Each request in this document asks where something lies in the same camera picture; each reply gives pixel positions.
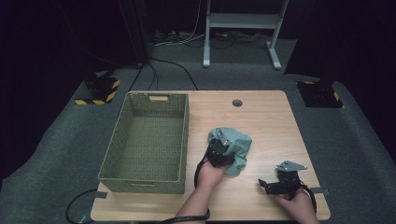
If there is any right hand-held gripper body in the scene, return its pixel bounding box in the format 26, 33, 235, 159
266, 160, 308, 201

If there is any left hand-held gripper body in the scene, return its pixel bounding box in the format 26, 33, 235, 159
205, 129, 236, 169

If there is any teal cloth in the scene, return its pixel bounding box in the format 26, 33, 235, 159
207, 127, 253, 177

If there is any green woven basket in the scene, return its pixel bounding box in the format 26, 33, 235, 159
97, 91, 191, 195

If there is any person's right hand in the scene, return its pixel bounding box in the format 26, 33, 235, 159
275, 189, 320, 224

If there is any black yellow striped stand base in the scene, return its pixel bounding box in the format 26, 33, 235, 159
295, 79, 346, 109
74, 72, 121, 106

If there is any white metal stand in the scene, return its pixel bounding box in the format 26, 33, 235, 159
202, 0, 290, 70

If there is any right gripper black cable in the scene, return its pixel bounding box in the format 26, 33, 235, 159
299, 182, 318, 215

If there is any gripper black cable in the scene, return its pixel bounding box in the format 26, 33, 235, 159
299, 182, 318, 215
154, 155, 211, 224

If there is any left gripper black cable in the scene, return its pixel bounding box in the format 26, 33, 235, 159
154, 155, 211, 224

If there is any long black floor cable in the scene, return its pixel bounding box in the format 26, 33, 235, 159
150, 57, 199, 91

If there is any thin black floor cable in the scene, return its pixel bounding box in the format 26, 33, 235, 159
128, 62, 159, 91

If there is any white floor cable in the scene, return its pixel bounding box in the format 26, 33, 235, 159
152, 0, 207, 48

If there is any black looped floor cable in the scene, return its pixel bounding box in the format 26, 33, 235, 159
64, 188, 100, 224

